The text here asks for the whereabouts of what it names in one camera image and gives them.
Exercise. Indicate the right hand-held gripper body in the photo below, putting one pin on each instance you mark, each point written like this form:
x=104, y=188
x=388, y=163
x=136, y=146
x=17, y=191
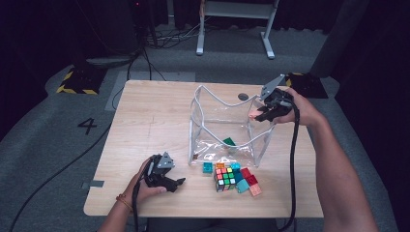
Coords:
x=278, y=101

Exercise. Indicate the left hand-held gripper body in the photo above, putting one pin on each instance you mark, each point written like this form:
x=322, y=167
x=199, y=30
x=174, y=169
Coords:
x=158, y=179

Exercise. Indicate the pink building brick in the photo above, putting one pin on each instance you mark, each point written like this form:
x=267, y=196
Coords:
x=254, y=113

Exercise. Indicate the green building brick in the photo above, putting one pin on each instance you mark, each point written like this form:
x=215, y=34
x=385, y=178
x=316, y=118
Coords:
x=229, y=141

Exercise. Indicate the clear plastic zipper bag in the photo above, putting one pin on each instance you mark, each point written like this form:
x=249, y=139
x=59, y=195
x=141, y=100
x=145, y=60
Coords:
x=222, y=112

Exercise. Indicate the orange building brick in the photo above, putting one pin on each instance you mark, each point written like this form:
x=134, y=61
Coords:
x=220, y=165

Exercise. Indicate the multicoloured puzzle cube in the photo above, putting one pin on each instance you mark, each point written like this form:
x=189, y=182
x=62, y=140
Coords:
x=224, y=179

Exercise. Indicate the red building brick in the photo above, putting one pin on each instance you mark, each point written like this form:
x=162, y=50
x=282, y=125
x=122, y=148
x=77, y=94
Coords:
x=245, y=172
x=251, y=180

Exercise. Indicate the dark teal building brick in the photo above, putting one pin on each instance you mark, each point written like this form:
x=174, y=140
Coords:
x=239, y=177

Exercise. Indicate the light teal building brick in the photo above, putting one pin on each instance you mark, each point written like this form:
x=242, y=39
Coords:
x=242, y=187

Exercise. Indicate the salmon building brick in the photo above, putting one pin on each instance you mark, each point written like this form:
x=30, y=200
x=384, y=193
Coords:
x=255, y=190

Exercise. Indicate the person's left hand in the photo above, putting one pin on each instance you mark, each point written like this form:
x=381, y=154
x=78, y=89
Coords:
x=140, y=190

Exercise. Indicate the person's right hand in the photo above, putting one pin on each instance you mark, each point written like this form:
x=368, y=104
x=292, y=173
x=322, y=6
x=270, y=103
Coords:
x=303, y=111

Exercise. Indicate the grey round table grommet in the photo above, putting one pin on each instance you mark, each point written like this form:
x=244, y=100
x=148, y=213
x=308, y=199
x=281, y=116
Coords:
x=243, y=96

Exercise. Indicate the black yellow striped base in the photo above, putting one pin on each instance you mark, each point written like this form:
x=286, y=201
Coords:
x=80, y=82
x=309, y=87

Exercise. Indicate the grey tape strip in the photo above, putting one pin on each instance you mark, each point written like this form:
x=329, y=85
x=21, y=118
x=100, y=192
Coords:
x=96, y=184

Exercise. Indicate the grey padded column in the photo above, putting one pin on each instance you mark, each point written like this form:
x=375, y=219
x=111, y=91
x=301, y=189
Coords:
x=341, y=32

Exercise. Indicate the grey round stand base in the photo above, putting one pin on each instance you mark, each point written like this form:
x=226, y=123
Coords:
x=109, y=61

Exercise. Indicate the white metal stand frame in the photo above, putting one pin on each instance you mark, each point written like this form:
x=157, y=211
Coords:
x=238, y=9

